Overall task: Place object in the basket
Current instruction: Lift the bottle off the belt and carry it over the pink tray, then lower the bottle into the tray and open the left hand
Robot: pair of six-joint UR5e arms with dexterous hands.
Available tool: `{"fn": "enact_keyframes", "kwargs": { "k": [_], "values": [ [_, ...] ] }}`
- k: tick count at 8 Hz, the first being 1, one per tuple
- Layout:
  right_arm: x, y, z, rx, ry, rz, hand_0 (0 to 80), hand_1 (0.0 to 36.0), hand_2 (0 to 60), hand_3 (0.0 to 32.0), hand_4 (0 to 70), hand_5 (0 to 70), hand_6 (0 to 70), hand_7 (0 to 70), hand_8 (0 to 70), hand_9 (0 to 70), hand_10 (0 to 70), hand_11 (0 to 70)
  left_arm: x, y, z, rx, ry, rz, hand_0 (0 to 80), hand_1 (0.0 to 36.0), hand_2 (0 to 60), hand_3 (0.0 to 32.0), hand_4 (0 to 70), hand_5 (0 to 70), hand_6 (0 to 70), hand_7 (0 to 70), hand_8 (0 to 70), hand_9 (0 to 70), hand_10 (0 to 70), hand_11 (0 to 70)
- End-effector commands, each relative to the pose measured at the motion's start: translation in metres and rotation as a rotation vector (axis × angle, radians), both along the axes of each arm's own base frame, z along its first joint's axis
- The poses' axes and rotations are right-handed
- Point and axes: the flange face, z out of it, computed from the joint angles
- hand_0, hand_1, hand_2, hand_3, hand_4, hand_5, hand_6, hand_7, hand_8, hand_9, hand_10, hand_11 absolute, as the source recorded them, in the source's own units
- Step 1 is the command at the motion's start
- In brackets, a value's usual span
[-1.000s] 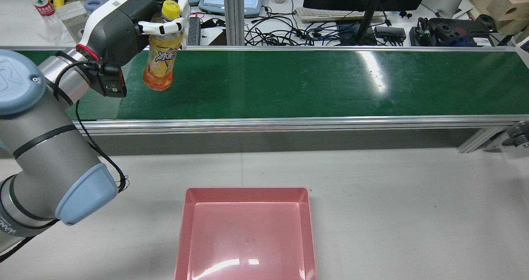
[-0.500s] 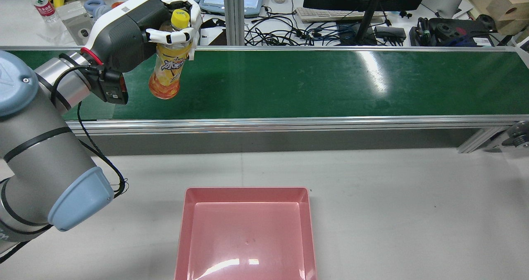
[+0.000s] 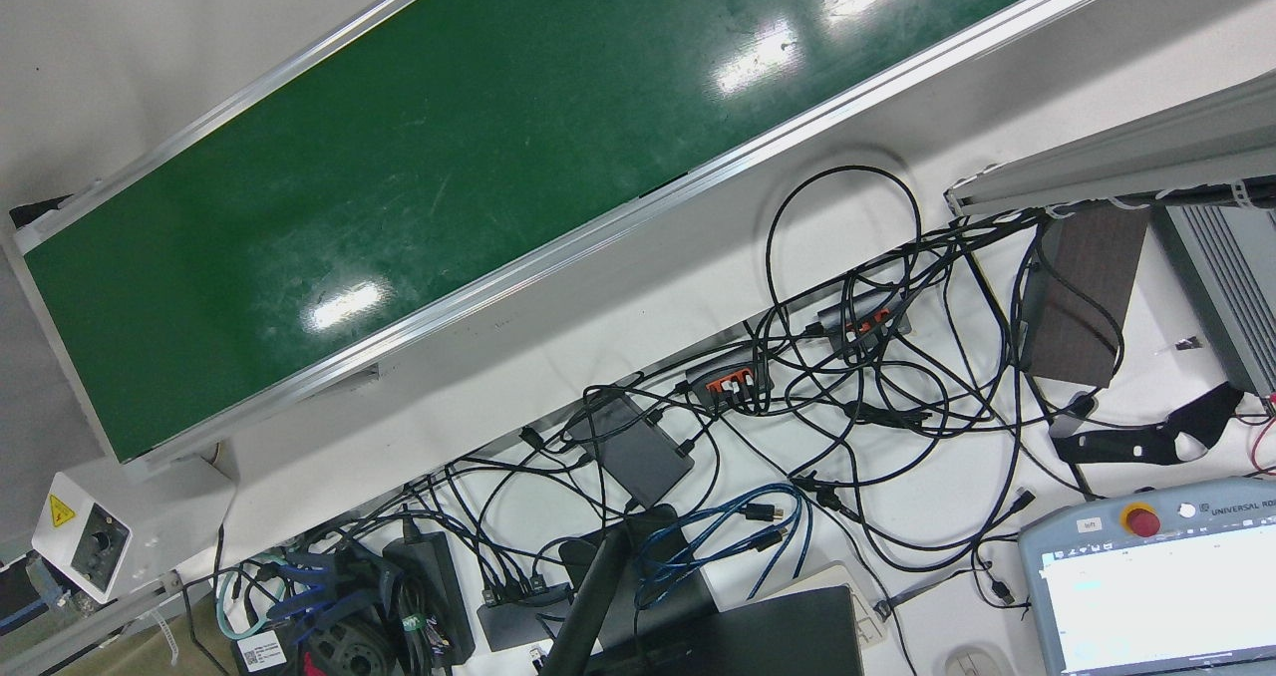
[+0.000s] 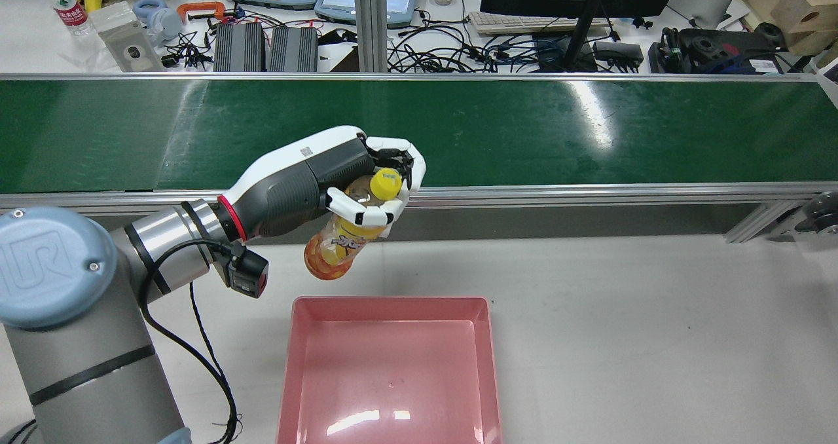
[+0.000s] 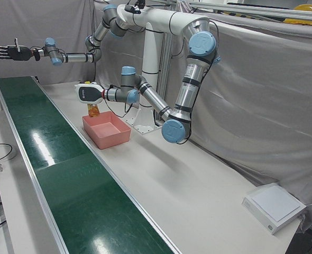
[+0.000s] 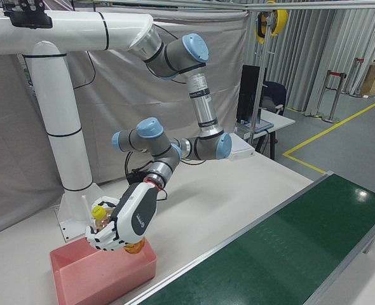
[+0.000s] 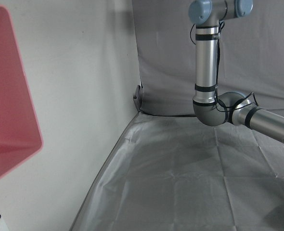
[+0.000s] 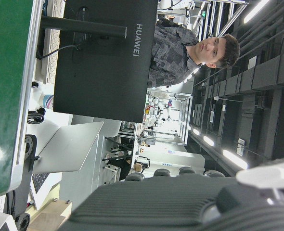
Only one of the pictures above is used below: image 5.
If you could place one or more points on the robot hand black white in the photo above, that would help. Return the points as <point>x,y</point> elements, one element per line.
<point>16,54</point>
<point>90,93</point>

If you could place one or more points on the yellow orange drink bottle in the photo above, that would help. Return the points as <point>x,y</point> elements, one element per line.
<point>93,111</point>

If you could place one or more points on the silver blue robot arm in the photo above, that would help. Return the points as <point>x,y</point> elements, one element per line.
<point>76,57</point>
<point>190,87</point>

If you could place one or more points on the pink plastic basket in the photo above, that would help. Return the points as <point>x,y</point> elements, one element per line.
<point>105,129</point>

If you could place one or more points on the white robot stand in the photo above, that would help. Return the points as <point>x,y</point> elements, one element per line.
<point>150,53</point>

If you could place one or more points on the green conveyor belt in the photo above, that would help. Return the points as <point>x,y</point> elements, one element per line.
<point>66,185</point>

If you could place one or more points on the grey flat backdrop curtain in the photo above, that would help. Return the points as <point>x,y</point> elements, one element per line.
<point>251,105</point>

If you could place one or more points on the white flat box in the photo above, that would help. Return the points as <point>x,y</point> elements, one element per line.
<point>273,207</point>

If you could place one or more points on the black overhead camera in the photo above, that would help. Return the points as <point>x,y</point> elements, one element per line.
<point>132,8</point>

